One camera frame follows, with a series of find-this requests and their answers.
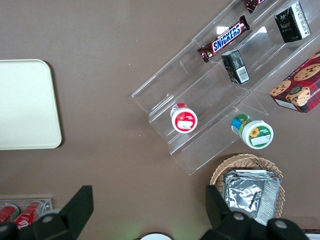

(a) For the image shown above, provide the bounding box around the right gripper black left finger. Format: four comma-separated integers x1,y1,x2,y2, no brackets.
32,185,94,240

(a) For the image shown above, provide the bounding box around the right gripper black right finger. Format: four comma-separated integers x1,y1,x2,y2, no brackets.
199,185,254,240

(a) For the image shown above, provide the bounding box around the aluminium foil tray stack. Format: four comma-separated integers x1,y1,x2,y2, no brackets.
223,169,282,227

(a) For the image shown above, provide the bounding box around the light tan wicker basket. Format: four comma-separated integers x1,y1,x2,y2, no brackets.
209,153,286,226

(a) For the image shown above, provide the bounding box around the cream plastic serving tray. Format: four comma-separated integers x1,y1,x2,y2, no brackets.
0,59,63,150

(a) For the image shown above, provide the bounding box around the clear acrylic bottle rack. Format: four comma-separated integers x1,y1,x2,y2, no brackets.
0,197,54,224

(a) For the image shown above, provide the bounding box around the red Coca-Cola bottle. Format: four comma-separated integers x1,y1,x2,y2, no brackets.
0,203,21,223
12,199,45,230

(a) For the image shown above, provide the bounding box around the clear acrylic stepped riser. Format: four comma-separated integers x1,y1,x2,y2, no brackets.
192,0,320,118
131,37,271,176

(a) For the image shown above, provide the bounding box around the green lid yogurt cup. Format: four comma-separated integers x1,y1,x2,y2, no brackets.
230,113,274,150

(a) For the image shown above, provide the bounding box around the red lid yogurt cup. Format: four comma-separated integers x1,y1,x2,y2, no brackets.
170,102,199,134

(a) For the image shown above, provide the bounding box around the red tartan cookie box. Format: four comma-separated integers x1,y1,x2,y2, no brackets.
269,49,320,114

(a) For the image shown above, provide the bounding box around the small black carton box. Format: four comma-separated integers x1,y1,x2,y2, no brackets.
221,49,251,85
274,0,312,44

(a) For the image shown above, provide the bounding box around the Snickers chocolate bar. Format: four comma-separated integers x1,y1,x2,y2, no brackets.
243,0,266,15
197,14,251,63

